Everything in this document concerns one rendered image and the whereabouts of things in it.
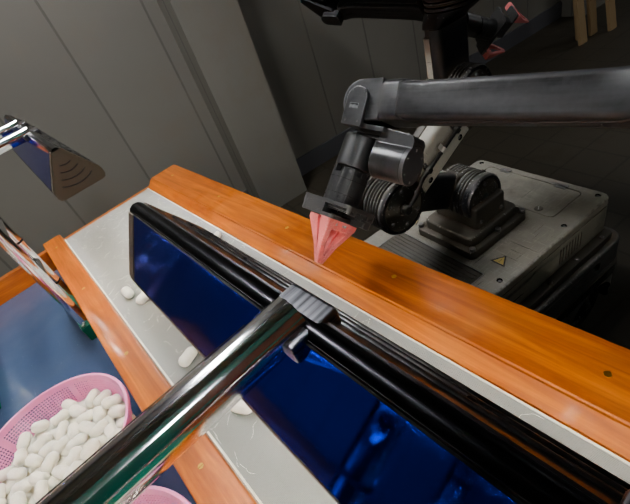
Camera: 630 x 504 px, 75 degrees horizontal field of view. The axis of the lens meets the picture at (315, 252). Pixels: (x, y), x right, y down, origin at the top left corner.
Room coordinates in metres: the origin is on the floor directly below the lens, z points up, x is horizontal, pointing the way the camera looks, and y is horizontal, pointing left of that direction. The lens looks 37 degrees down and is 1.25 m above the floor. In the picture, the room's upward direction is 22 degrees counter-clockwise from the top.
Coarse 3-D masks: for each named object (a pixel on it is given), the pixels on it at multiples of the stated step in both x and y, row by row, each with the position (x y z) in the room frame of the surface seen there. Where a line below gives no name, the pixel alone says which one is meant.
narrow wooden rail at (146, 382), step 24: (72, 264) 0.98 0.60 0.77; (72, 288) 0.86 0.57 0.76; (96, 288) 0.82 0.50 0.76; (96, 312) 0.72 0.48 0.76; (120, 336) 0.62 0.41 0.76; (120, 360) 0.55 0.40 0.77; (144, 360) 0.53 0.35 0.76; (144, 384) 0.47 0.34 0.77; (168, 384) 0.46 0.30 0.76; (144, 408) 0.43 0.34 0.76; (192, 456) 0.32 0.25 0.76; (216, 456) 0.30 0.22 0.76; (192, 480) 0.29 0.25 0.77; (216, 480) 0.27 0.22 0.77; (240, 480) 0.26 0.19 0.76
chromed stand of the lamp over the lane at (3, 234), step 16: (0, 128) 0.97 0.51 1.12; (16, 128) 0.97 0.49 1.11; (32, 128) 0.87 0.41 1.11; (0, 144) 0.83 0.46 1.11; (16, 144) 0.84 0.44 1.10; (0, 224) 0.87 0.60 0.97; (0, 240) 0.77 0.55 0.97; (16, 240) 0.91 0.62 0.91; (16, 256) 0.77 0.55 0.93; (32, 256) 0.91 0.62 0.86; (32, 272) 0.77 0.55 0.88; (48, 272) 0.91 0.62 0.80; (48, 288) 0.77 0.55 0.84; (64, 288) 0.91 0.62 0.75; (64, 304) 0.77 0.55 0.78; (80, 320) 0.77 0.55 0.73; (96, 336) 0.76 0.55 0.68
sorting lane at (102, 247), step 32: (96, 224) 1.22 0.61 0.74; (128, 224) 1.13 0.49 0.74; (96, 256) 1.02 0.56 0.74; (128, 256) 0.95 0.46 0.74; (256, 256) 0.73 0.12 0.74; (320, 288) 0.56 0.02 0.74; (128, 320) 0.69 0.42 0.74; (160, 320) 0.65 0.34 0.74; (160, 352) 0.56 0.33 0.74; (416, 352) 0.36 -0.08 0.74; (480, 384) 0.28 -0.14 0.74; (224, 416) 0.38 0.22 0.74; (256, 416) 0.36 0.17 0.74; (544, 416) 0.21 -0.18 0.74; (224, 448) 0.33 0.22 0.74; (256, 448) 0.31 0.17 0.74; (576, 448) 0.17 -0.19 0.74; (256, 480) 0.27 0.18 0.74; (288, 480) 0.25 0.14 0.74
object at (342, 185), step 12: (336, 168) 0.56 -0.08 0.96; (348, 168) 0.54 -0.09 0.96; (336, 180) 0.54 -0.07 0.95; (348, 180) 0.53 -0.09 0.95; (360, 180) 0.53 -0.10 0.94; (336, 192) 0.53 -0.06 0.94; (348, 192) 0.52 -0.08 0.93; (360, 192) 0.53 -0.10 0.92; (336, 204) 0.51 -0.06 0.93; (348, 204) 0.52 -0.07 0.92; (372, 216) 0.50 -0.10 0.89
